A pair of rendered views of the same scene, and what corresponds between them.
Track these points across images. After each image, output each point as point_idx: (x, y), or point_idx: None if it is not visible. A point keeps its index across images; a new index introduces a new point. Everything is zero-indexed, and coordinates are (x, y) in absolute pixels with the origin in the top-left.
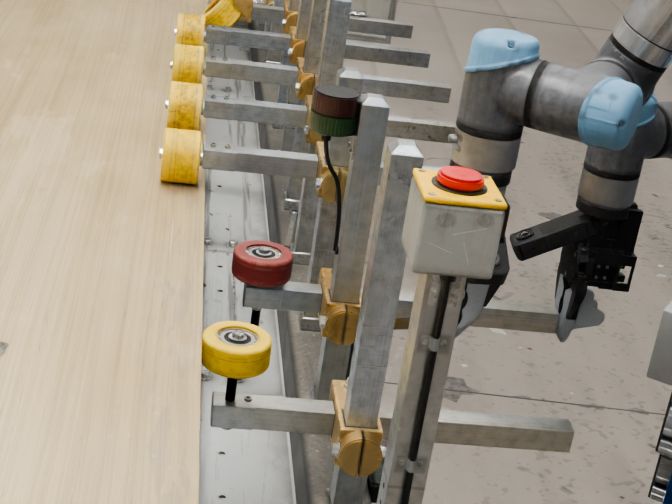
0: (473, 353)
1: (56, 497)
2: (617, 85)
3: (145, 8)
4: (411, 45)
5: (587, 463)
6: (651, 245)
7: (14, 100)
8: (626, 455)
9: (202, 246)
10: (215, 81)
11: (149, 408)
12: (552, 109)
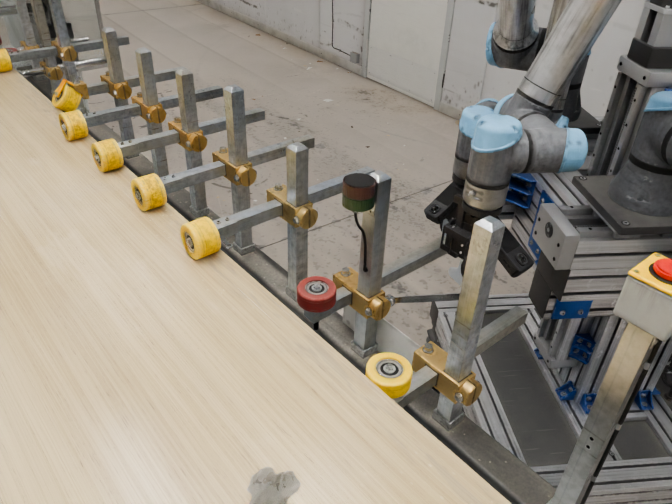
0: None
1: None
2: (576, 134)
3: (4, 109)
4: None
5: (337, 260)
6: (272, 128)
7: (19, 234)
8: (348, 247)
9: (280, 302)
10: None
11: (422, 464)
12: (545, 161)
